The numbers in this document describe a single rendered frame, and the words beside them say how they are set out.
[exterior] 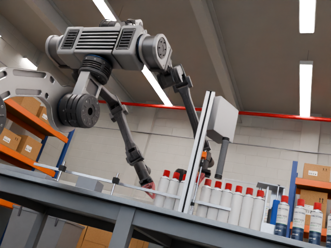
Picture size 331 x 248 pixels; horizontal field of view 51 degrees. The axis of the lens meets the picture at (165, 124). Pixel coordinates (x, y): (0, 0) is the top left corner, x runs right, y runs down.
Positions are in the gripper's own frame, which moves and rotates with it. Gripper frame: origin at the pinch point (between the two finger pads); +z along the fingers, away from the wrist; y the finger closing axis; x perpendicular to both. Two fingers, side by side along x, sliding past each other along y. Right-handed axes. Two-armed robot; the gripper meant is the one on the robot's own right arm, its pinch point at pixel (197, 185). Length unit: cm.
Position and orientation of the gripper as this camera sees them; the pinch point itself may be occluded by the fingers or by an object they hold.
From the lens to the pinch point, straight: 188.3
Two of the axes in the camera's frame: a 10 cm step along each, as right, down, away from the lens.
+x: -1.6, -4.5, -8.8
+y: -9.4, -1.9, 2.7
